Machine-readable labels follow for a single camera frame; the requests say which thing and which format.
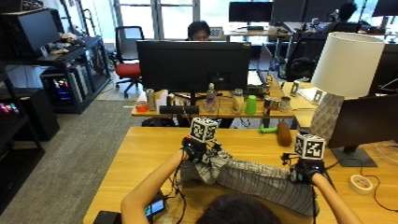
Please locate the person's left hand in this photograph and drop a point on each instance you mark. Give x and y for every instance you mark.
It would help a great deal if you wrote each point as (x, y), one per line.
(195, 150)

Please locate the small device with screen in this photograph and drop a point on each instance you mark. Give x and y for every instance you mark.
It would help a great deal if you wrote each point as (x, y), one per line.
(155, 207)

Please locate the white marker cube glove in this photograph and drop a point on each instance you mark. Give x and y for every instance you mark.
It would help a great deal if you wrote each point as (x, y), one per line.
(204, 128)
(311, 146)

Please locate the clear water bottle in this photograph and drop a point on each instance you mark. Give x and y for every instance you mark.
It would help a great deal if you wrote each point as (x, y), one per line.
(211, 98)

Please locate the black soundbar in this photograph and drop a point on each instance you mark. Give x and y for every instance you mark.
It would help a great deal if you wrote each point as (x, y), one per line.
(179, 109)

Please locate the grey striped cloth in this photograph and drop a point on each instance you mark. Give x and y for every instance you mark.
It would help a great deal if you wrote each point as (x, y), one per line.
(249, 180)

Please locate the red office chair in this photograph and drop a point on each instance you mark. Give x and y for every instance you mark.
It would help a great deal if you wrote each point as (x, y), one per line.
(128, 59)

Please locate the white marker cube right glove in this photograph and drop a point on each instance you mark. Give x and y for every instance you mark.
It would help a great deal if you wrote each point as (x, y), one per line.
(311, 146)

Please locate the black background monitor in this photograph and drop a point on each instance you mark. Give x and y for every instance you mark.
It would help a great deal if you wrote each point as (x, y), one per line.
(251, 11)

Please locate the person's right hand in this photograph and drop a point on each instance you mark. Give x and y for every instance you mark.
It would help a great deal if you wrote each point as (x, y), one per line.
(307, 170)

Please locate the grey lidded cup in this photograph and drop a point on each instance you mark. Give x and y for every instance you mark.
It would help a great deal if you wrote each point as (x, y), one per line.
(285, 104)

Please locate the black computer monitor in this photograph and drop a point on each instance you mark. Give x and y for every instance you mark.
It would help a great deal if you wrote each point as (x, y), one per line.
(194, 65)

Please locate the silver drink can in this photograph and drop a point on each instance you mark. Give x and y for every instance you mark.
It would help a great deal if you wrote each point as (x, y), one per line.
(151, 99)

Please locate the black computer tower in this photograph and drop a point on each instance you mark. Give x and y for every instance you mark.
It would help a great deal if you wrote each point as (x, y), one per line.
(62, 88)

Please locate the roll of white tape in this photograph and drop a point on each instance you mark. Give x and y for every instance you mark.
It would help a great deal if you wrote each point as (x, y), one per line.
(361, 184)

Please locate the black monitor on stand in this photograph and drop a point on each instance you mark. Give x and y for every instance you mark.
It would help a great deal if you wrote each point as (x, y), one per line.
(365, 124)

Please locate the white marker cube left glove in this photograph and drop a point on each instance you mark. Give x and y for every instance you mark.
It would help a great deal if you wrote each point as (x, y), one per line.
(204, 128)

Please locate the dark drink can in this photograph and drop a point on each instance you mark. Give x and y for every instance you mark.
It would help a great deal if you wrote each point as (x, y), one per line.
(268, 106)

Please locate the brown oval object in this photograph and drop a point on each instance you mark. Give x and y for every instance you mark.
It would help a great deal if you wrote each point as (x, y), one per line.
(284, 133)

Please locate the green plastic cup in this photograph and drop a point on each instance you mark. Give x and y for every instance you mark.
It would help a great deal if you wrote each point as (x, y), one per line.
(251, 105)

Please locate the orange small container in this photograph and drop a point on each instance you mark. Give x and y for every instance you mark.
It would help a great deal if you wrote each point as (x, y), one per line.
(142, 106)

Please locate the black monitor on rack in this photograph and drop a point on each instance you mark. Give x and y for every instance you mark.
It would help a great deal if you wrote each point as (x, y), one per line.
(28, 32)

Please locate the black office chair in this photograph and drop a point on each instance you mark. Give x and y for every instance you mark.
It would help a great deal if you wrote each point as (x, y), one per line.
(305, 59)

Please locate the clear glass jar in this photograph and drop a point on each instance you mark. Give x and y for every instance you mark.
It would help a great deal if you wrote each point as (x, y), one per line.
(237, 101)

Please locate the white table lamp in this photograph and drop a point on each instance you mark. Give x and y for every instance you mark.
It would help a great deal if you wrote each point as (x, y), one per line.
(343, 77)

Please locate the black shelf rack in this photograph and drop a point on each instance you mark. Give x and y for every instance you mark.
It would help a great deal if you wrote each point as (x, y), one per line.
(66, 71)

